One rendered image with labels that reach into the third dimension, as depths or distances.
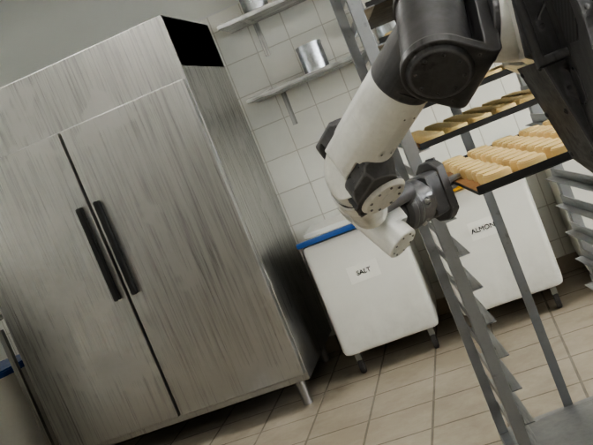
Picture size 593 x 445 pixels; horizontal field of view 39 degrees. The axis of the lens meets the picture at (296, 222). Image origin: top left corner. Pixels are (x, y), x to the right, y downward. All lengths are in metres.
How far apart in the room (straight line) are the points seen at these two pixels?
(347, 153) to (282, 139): 3.72
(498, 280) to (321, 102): 1.45
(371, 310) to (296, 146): 1.13
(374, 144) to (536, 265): 3.15
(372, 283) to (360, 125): 3.16
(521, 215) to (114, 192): 1.99
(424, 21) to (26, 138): 3.56
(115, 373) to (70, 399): 0.30
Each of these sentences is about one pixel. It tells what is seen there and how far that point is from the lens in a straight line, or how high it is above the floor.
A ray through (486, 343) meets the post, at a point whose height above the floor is 0.63.
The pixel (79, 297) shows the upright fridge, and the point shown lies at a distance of 4.45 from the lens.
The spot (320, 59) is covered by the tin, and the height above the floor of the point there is 1.61.
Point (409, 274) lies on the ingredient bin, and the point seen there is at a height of 0.43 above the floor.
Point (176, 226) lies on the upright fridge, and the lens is 4.18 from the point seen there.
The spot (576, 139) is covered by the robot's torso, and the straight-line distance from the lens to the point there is 1.13.
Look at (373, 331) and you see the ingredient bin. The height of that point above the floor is 0.21.
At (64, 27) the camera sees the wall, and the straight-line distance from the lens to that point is 5.33.
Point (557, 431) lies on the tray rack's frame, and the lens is 2.77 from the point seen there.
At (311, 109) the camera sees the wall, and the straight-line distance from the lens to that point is 4.89.
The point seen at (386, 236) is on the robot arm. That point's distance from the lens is 1.50.
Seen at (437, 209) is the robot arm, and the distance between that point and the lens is 1.63.
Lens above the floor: 1.27
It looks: 5 degrees down
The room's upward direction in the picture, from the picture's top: 22 degrees counter-clockwise
